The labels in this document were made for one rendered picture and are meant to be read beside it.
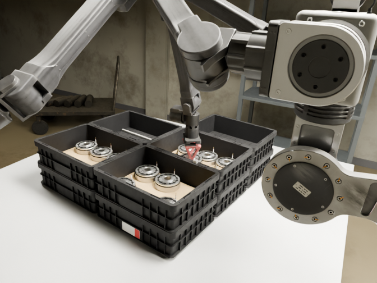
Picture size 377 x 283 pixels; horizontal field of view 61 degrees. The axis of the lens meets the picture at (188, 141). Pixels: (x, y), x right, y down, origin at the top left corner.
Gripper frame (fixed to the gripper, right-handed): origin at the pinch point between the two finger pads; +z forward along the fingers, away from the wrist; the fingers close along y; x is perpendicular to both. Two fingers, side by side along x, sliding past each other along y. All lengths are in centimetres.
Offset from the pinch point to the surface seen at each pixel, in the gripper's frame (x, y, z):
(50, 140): -63, -19, -1
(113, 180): -31.9, 21.5, -1.3
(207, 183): 2.3, 26.1, -1.2
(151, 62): -8, -302, 9
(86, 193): -43.8, 10.3, 10.6
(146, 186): -19.7, 11.1, 7.9
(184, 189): -4.6, 14.5, 8.2
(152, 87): -6, -300, 42
